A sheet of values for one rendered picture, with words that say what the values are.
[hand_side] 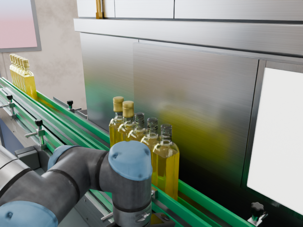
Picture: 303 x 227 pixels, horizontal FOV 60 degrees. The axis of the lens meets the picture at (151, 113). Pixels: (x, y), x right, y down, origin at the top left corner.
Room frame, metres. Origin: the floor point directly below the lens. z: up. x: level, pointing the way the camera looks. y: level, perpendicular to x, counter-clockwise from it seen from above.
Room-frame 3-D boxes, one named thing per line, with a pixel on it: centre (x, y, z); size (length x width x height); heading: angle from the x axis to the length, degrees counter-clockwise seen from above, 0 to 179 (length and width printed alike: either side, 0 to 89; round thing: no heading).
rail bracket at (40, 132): (0.97, 0.48, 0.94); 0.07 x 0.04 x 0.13; 130
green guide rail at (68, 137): (1.28, 0.59, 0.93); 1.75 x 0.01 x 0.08; 40
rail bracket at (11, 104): (1.32, 0.77, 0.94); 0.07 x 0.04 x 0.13; 130
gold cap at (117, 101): (0.80, 0.11, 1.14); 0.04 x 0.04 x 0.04
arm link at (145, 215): (0.41, 0.04, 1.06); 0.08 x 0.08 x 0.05
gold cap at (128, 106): (0.76, 0.07, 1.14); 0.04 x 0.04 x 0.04
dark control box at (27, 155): (1.04, 0.57, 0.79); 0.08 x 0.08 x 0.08; 40
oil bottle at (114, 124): (0.80, 0.11, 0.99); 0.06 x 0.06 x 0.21; 40
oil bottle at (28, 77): (1.56, 0.74, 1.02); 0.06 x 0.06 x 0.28; 40
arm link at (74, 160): (0.42, 0.14, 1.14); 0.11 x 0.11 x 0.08; 73
